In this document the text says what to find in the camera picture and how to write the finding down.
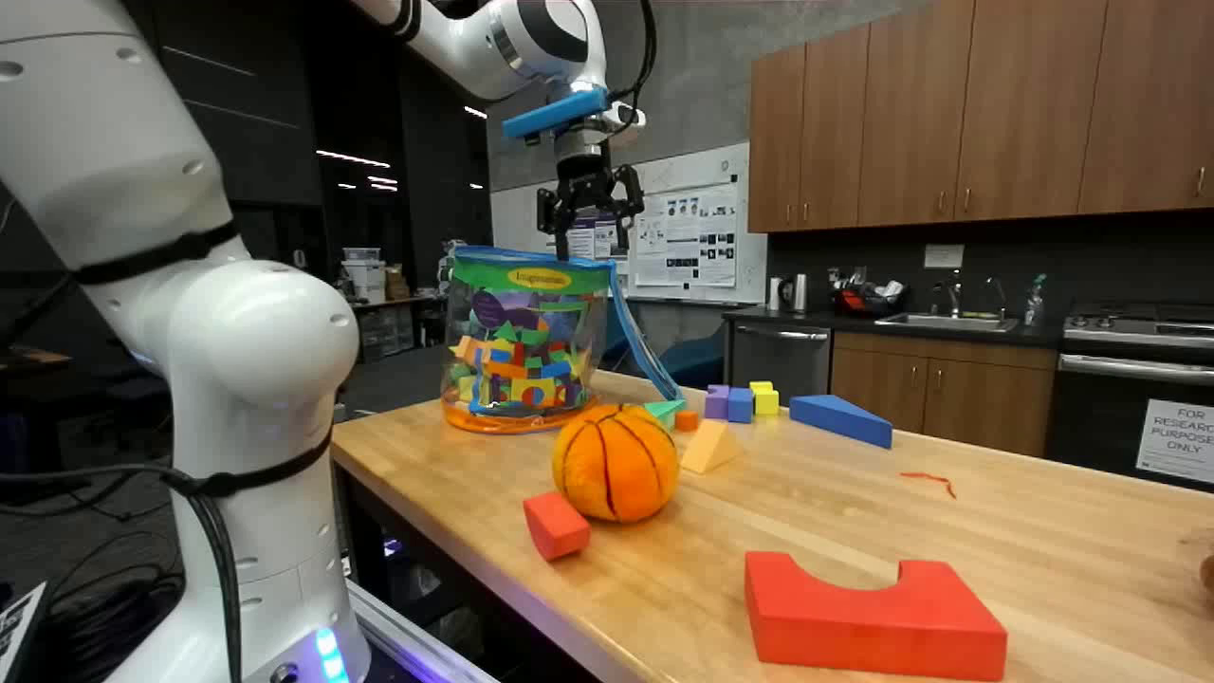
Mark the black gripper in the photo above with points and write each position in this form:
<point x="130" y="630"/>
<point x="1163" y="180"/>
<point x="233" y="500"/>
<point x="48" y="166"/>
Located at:
<point x="588" y="190"/>

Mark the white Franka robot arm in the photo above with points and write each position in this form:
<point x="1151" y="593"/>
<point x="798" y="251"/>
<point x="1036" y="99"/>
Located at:
<point x="240" y="343"/>

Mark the clear toy bag with blocks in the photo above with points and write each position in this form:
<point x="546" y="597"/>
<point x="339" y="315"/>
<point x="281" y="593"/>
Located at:
<point x="525" y="343"/>

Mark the whiteboard with papers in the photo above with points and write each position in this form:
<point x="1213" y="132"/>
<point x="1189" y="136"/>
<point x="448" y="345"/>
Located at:
<point x="696" y="233"/>

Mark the green foam triangle block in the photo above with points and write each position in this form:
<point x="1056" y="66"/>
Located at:
<point x="663" y="411"/>

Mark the white cylindrical container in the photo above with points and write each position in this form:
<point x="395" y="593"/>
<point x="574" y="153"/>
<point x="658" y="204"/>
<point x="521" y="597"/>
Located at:
<point x="774" y="292"/>
<point x="802" y="292"/>

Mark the small orange foam cube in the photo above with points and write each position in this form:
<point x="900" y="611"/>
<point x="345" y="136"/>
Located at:
<point x="687" y="418"/>

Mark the stainless steel dishwasher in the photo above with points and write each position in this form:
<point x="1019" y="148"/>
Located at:
<point x="778" y="357"/>

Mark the orange plush basketball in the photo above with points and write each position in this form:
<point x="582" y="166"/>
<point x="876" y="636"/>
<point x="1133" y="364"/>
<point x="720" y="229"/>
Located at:
<point x="617" y="466"/>

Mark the yellow foam block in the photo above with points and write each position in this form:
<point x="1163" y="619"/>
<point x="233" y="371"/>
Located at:
<point x="765" y="400"/>

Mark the tan wooden block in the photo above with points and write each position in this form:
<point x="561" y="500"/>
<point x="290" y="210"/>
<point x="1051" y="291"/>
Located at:
<point x="706" y="448"/>

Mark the dish rack with dishes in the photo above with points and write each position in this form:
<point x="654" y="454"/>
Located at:
<point x="866" y="292"/>

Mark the small red foam block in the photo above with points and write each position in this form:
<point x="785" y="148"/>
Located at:
<point x="555" y="524"/>

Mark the long blue foam wedge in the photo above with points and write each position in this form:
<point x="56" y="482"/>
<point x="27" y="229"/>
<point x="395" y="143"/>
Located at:
<point x="841" y="418"/>

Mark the kitchen sink faucet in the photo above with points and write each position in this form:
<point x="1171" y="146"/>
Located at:
<point x="957" y="296"/>

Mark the wooden lower kitchen cabinets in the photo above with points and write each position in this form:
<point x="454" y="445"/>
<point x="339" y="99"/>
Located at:
<point x="942" y="388"/>

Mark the wooden kitchen cabinets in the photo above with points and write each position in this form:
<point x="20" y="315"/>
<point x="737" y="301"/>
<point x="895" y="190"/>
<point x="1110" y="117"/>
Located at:
<point x="942" y="388"/>
<point x="986" y="117"/>

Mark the wooden upper kitchen cabinets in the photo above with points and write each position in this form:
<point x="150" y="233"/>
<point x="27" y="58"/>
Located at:
<point x="986" y="117"/>

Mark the red rubber band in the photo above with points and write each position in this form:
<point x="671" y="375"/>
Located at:
<point x="935" y="481"/>

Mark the dish soap bottle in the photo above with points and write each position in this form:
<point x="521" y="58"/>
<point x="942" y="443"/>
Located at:
<point x="1036" y="306"/>

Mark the red foam arch block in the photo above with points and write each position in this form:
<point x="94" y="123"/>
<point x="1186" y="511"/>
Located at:
<point x="875" y="629"/>

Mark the stainless steel oven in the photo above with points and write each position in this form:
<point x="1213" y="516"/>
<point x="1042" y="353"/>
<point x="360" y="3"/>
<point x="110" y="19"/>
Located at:
<point x="1100" y="405"/>

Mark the white paper sign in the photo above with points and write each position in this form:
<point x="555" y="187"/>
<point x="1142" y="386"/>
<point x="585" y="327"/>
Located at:
<point x="1179" y="443"/>

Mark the white wall outlet plate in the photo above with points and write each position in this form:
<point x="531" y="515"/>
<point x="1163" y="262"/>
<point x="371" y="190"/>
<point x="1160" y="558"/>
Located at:
<point x="942" y="256"/>

